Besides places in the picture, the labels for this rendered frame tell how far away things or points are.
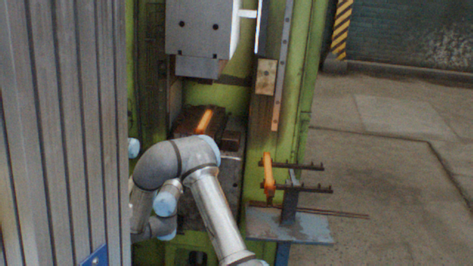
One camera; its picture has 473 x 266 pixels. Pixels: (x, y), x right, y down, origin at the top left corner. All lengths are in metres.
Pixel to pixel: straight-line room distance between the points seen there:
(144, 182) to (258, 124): 1.04
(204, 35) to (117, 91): 1.21
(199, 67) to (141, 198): 0.83
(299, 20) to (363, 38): 5.96
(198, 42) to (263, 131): 0.57
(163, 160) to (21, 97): 0.67
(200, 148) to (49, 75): 0.71
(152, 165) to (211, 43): 0.87
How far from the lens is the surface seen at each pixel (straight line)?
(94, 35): 0.76
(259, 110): 2.20
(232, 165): 2.11
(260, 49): 2.09
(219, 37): 1.99
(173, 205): 1.57
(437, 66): 8.39
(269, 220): 2.13
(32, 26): 0.67
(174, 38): 2.03
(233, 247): 1.24
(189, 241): 2.39
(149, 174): 1.29
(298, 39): 2.12
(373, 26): 8.02
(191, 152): 1.30
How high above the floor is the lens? 1.83
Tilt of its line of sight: 23 degrees down
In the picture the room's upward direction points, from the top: 5 degrees clockwise
